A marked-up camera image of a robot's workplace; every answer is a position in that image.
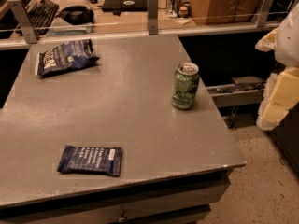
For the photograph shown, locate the green soda can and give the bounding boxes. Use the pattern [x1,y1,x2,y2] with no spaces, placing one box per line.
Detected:
[172,62,200,110]

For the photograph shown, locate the left metal bracket post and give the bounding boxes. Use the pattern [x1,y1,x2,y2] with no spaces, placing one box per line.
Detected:
[8,0,38,44]

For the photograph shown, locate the grey metal shelf rail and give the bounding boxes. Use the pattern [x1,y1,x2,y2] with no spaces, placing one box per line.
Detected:
[207,76,266,107]

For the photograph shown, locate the black keyboard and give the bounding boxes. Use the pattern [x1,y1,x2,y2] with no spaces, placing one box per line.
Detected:
[27,0,59,35]

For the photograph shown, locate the metal bracket post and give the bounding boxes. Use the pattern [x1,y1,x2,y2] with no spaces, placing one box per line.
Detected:
[254,0,274,27]
[8,0,38,44]
[147,0,158,35]

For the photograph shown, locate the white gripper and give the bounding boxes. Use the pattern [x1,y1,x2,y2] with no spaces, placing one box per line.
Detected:
[255,3,299,131]

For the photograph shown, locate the right metal bracket post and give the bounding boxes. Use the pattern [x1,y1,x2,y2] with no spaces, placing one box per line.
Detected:
[254,0,274,27]

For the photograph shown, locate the blue chip bag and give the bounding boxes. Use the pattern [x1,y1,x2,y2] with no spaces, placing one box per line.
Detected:
[35,39,99,77]

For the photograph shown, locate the grey table drawer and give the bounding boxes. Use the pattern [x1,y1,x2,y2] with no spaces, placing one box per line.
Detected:
[0,172,230,224]

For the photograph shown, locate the black headphones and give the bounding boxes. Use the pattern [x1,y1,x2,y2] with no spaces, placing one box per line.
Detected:
[58,6,94,25]

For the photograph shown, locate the dark blue snack bar wrapper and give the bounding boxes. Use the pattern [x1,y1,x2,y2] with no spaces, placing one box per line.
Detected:
[57,146,122,176]

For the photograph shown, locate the silver can on desk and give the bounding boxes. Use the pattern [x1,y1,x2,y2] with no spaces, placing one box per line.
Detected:
[166,0,181,17]

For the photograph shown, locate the black closed laptop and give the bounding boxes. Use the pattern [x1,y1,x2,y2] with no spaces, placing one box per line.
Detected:
[102,0,147,12]

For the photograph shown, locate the middle metal bracket post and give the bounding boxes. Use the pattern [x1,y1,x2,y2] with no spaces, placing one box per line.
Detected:
[147,0,158,35]

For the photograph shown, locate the small round brown jar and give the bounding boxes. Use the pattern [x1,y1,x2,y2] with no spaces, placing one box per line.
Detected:
[178,6,190,18]

